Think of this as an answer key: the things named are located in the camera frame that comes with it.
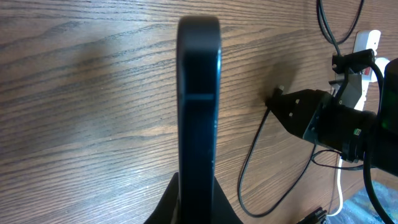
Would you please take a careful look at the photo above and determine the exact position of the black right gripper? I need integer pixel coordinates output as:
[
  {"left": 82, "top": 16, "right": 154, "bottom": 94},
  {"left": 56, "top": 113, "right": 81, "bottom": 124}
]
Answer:
[{"left": 266, "top": 89, "right": 367, "bottom": 162}]

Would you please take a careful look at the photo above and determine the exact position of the blue Galaxy smartphone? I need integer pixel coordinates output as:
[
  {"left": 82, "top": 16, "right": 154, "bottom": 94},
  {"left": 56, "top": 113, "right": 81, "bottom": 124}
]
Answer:
[{"left": 176, "top": 16, "right": 221, "bottom": 223}]

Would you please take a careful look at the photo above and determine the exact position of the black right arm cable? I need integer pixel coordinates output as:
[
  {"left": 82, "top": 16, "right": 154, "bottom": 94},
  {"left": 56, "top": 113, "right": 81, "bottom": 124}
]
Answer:
[{"left": 310, "top": 60, "right": 396, "bottom": 224}]

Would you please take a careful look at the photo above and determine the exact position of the white power strip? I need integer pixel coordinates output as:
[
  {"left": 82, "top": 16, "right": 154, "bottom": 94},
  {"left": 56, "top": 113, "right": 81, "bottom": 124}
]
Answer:
[{"left": 353, "top": 30, "right": 390, "bottom": 111}]

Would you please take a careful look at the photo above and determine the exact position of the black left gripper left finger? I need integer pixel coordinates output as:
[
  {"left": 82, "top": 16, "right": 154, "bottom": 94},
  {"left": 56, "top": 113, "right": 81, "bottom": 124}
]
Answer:
[{"left": 144, "top": 172, "right": 179, "bottom": 224}]

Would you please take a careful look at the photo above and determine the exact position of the white power strip cord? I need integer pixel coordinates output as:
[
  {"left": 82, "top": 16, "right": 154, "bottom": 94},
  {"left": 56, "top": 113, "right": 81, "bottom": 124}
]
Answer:
[{"left": 326, "top": 157, "right": 344, "bottom": 217}]

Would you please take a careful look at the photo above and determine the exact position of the black USB charging cable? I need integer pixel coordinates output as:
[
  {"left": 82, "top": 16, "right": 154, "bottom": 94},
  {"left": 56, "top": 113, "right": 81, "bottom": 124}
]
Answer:
[{"left": 237, "top": 0, "right": 365, "bottom": 218}]

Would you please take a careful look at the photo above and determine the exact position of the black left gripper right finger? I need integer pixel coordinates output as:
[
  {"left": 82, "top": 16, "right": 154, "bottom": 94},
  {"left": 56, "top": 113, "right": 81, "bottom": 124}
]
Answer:
[{"left": 212, "top": 179, "right": 243, "bottom": 224}]

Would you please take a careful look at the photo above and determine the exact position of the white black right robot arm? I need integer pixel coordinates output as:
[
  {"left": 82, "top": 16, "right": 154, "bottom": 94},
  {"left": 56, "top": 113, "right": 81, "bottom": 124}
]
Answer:
[{"left": 266, "top": 60, "right": 397, "bottom": 175}]

